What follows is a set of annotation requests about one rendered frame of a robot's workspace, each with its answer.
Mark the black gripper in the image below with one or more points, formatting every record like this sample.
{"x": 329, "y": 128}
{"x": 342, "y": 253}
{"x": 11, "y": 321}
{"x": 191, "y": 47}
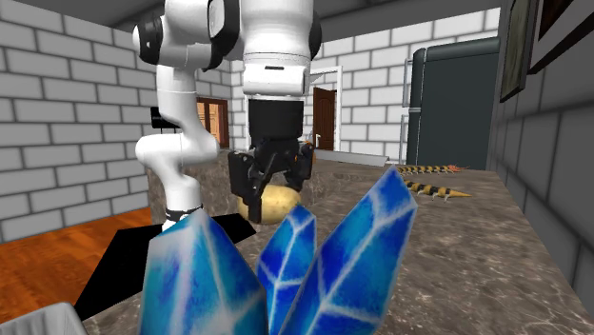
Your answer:
{"x": 274, "y": 120}

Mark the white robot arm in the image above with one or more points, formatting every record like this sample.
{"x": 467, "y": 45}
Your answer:
{"x": 176, "y": 157}

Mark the yellow potato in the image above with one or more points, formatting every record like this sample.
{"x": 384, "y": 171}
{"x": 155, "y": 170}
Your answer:
{"x": 278, "y": 202}

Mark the brown panelled door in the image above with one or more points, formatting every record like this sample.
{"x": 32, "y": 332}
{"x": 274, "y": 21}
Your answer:
{"x": 218, "y": 120}

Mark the blue crystal cluster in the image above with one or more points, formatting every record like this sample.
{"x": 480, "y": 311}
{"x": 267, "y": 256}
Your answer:
{"x": 343, "y": 273}

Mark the yellow black centipede toy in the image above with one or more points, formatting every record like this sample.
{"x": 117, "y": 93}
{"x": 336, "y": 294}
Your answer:
{"x": 436, "y": 190}

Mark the black robot stand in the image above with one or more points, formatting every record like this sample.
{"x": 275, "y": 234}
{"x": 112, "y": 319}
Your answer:
{"x": 120, "y": 264}

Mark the dark grey refrigerator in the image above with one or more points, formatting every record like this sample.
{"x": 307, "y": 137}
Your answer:
{"x": 457, "y": 106}

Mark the brown door with white frame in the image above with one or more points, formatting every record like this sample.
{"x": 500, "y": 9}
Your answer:
{"x": 324, "y": 118}

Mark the dark framed wall picture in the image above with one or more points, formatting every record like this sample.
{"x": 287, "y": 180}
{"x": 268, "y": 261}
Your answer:
{"x": 516, "y": 46}

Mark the black framed wall picture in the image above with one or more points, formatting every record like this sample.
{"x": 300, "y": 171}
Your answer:
{"x": 564, "y": 23}

